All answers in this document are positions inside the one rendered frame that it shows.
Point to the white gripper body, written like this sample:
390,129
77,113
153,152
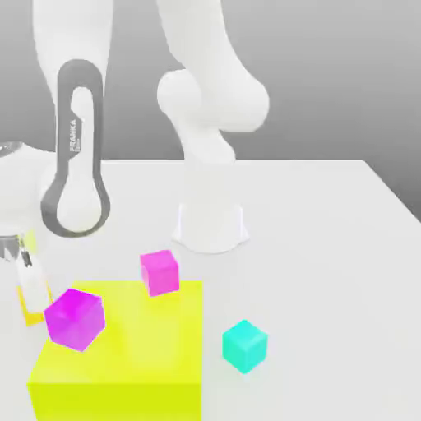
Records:
34,289

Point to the small orange cube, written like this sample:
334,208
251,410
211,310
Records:
33,318

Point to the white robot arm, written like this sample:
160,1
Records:
210,98

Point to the small purple cube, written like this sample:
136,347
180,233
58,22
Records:
75,320

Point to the small pink cube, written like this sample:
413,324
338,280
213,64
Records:
160,273

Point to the small cyan cube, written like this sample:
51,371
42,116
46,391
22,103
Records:
244,347

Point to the large yellow box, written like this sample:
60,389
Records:
138,361

